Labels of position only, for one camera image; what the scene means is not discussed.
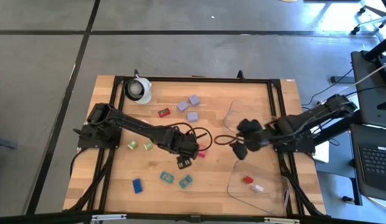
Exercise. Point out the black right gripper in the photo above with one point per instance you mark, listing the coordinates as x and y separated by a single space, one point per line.
258 138

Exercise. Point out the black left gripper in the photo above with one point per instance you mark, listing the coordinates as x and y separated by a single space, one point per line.
183 144

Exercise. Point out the teal digital timer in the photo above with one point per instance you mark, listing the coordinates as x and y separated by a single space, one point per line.
167 177
185 181

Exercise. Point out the purple charger cube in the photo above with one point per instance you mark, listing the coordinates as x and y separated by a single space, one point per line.
192 116
182 106
194 100

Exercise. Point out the green charger cube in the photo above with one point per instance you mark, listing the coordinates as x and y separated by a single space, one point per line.
132 145
148 146

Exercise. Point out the red digital timer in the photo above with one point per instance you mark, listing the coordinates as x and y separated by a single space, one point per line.
164 112

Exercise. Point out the pink charger cube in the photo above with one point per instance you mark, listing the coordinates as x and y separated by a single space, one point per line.
145 121

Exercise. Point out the blue digital timer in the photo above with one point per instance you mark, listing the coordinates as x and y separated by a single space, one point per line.
137 186

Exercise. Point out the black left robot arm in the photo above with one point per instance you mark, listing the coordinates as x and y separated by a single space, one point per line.
134 124

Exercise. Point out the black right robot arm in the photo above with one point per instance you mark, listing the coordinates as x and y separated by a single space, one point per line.
305 119

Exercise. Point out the black office desk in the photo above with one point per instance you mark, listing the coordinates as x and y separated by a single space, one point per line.
370 93

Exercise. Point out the office chair with silver base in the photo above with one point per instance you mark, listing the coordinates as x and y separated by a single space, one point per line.
355 30

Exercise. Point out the clear plastic bin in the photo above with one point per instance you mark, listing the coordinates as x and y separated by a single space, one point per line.
233 109
267 202

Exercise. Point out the white charger block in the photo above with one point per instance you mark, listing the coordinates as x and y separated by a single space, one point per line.
257 188

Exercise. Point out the white paper sheet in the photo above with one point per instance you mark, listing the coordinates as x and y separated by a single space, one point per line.
322 154

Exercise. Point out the laptop computer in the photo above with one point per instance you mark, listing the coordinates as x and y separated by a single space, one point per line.
355 161

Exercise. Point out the black keyboard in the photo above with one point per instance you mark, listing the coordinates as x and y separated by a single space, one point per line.
376 161

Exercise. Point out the black crossbeam with silver brackets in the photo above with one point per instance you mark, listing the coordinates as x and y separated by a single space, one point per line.
40 219

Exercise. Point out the black aluminium table frame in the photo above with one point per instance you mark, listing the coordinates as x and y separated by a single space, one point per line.
196 79

